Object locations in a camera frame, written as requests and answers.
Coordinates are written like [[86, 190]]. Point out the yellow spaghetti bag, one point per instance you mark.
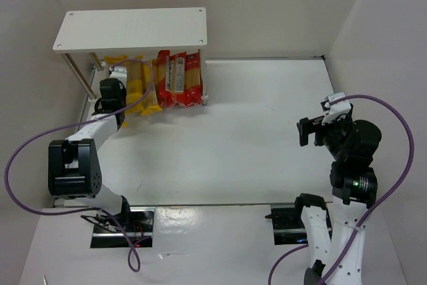
[[134, 86], [113, 61], [150, 102]]

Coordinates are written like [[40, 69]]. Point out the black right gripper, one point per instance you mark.
[[318, 129]]

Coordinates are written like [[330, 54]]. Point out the red spaghetti bag left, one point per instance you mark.
[[163, 93]]

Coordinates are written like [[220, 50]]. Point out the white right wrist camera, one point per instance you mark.
[[335, 107]]

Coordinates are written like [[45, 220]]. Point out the white two-tier shelf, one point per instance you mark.
[[127, 31]]

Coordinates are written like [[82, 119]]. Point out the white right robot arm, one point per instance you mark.
[[335, 241]]

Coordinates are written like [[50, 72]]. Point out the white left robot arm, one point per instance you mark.
[[74, 171]]

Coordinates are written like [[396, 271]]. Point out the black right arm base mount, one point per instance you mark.
[[287, 226]]

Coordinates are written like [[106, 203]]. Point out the red spaghetti bag middle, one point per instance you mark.
[[178, 78]]

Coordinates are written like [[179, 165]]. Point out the red spaghetti bag rightmost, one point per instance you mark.
[[193, 83]]

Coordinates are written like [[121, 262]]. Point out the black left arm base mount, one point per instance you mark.
[[138, 227]]

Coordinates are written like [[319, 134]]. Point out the red spaghetti bag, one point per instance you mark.
[[193, 83], [163, 93], [178, 78]]

